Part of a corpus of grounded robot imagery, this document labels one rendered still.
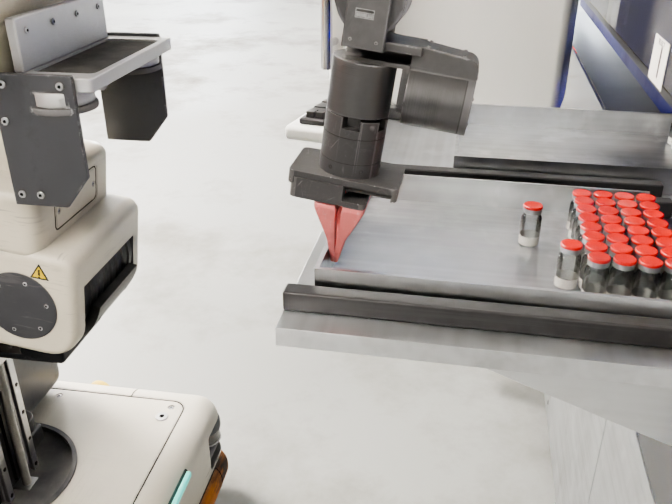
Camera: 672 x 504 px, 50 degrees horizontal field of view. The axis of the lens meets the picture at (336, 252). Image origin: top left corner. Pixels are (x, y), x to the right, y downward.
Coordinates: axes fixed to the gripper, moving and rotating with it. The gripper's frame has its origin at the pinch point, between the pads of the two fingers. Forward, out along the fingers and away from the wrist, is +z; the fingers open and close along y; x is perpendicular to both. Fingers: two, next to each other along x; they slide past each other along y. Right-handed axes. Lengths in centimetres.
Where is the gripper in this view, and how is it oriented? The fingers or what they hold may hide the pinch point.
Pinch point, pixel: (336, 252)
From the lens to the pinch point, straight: 71.9
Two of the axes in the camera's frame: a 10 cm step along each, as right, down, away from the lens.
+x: 1.9, -4.5, 8.8
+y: 9.7, 2.0, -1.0
